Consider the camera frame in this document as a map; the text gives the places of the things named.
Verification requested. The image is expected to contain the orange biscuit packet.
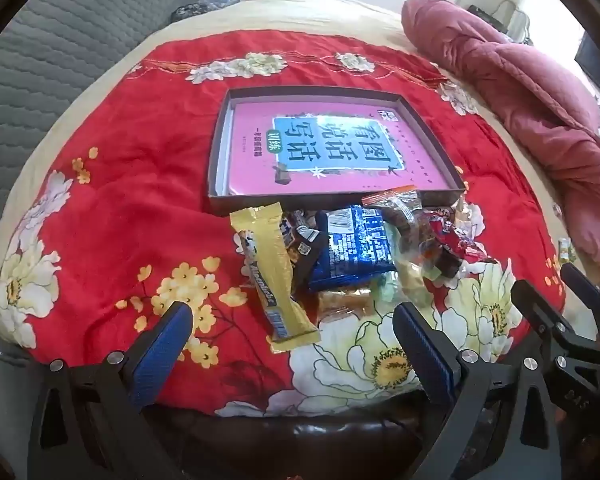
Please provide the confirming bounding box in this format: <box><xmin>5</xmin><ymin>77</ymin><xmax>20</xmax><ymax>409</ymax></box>
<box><xmin>316</xmin><ymin>287</ymin><xmax>378</xmax><ymax>323</ymax></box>

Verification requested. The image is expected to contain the clear packet of brown snacks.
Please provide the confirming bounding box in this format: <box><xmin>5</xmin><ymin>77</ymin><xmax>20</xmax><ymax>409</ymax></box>
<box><xmin>361</xmin><ymin>186</ymin><xmax>426</xmax><ymax>261</ymax></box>

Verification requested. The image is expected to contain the brown leather footboard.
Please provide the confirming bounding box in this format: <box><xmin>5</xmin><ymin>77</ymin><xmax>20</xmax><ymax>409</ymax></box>
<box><xmin>145</xmin><ymin>405</ymin><xmax>431</xmax><ymax>480</ymax></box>

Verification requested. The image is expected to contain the brown round cake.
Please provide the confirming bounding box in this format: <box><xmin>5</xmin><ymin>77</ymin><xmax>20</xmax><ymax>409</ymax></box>
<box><xmin>437</xmin><ymin>247</ymin><xmax>463</xmax><ymax>278</ymax></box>

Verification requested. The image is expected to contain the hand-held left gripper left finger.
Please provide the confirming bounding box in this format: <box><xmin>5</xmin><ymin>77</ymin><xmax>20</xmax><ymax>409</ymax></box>
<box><xmin>15</xmin><ymin>302</ymin><xmax>194</xmax><ymax>480</ymax></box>

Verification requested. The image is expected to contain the long red snack packet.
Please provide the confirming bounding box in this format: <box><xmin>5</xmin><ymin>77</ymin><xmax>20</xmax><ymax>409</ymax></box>
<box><xmin>425</xmin><ymin>205</ymin><xmax>486</xmax><ymax>266</ymax></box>

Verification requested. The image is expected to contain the dark patterned pillow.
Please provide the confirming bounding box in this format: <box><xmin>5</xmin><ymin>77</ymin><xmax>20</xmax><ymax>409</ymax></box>
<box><xmin>170</xmin><ymin>0</ymin><xmax>243</xmax><ymax>25</ymax></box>

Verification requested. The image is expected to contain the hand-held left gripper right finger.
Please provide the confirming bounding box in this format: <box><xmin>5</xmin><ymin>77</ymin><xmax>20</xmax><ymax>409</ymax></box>
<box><xmin>394</xmin><ymin>302</ymin><xmax>568</xmax><ymax>480</ymax></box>

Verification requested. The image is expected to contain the black cookie packet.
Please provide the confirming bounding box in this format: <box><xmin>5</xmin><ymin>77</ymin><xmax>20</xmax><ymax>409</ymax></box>
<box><xmin>292</xmin><ymin>227</ymin><xmax>328</xmax><ymax>283</ymax></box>

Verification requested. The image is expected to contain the grey quilted headboard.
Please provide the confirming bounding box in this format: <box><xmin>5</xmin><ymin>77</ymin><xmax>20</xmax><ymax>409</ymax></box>
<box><xmin>0</xmin><ymin>0</ymin><xmax>206</xmax><ymax>311</ymax></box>

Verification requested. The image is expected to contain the pink book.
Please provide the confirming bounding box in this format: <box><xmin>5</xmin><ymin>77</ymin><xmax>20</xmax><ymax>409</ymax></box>
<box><xmin>225</xmin><ymin>101</ymin><xmax>451</xmax><ymax>196</ymax></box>

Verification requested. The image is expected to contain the red floral blanket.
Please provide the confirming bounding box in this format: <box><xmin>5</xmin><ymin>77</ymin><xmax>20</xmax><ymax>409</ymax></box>
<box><xmin>0</xmin><ymin>30</ymin><xmax>568</xmax><ymax>418</ymax></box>

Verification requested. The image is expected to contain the clear crinkled snack packet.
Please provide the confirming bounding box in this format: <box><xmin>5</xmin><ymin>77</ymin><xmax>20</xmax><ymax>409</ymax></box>
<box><xmin>392</xmin><ymin>255</ymin><xmax>433</xmax><ymax>307</ymax></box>

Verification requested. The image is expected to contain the blue snack packet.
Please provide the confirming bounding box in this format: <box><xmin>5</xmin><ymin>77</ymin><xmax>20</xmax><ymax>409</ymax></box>
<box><xmin>307</xmin><ymin>205</ymin><xmax>397</xmax><ymax>292</ymax></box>

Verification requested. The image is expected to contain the pink quilt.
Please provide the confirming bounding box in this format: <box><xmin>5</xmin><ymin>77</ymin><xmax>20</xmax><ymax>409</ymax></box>
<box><xmin>401</xmin><ymin>0</ymin><xmax>600</xmax><ymax>286</ymax></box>

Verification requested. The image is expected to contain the shallow grey cardboard box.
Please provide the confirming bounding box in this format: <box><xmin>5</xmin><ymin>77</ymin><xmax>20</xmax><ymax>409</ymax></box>
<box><xmin>207</xmin><ymin>86</ymin><xmax>467</xmax><ymax>215</ymax></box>

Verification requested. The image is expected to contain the metal chair frame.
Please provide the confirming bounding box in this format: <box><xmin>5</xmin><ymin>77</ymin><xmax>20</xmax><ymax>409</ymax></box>
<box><xmin>467</xmin><ymin>0</ymin><xmax>533</xmax><ymax>43</ymax></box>

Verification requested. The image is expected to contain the yellow snack packet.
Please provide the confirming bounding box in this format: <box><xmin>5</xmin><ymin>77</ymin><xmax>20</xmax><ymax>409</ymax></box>
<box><xmin>229</xmin><ymin>202</ymin><xmax>322</xmax><ymax>354</ymax></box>

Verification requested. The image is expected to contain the beige bed sheet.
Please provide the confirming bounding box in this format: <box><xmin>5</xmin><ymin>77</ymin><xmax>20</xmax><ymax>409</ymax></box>
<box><xmin>0</xmin><ymin>0</ymin><xmax>600</xmax><ymax>356</ymax></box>

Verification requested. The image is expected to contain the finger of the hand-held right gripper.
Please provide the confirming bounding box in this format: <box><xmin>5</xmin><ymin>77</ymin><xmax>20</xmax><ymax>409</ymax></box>
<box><xmin>511</xmin><ymin>280</ymin><xmax>600</xmax><ymax>411</ymax></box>
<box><xmin>560</xmin><ymin>262</ymin><xmax>600</xmax><ymax>356</ymax></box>

